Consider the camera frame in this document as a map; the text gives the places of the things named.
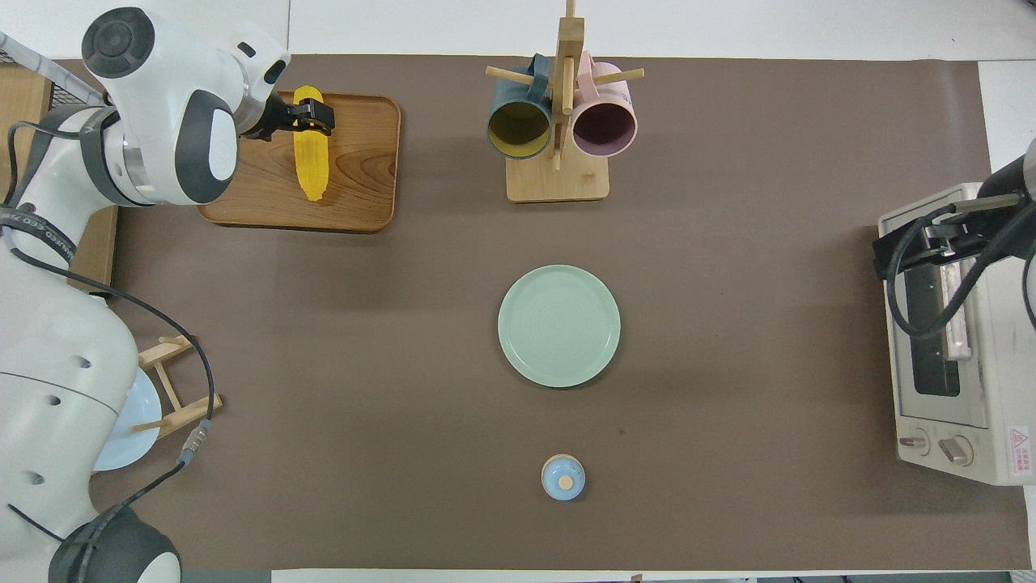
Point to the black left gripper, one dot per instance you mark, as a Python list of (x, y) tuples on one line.
[(267, 120)]

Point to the yellow corn cob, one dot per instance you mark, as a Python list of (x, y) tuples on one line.
[(312, 170)]

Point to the small blue lid wooden knob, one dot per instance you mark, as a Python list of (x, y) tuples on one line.
[(563, 478)]

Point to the wooden mug rack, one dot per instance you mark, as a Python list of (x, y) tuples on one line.
[(558, 182)]

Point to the wooden plate rack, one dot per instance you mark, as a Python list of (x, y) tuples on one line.
[(194, 409)]

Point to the dark blue mug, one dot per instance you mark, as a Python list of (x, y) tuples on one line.
[(518, 129)]

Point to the brown wooden tray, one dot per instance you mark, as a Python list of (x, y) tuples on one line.
[(356, 178)]

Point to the brown table mat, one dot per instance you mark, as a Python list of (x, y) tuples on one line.
[(405, 364)]

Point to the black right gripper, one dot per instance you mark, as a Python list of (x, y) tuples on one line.
[(947, 239)]

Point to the white checkered cloth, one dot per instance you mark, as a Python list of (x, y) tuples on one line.
[(57, 74)]

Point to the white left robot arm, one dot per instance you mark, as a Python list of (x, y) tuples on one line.
[(57, 364)]

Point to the pink mug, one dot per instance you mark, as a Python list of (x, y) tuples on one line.
[(603, 125)]

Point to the cream toaster oven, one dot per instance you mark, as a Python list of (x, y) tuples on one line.
[(1012, 364)]

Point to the pale green plate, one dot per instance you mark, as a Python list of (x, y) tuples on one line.
[(558, 324)]

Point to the light blue plate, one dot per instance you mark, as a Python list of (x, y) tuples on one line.
[(137, 437)]

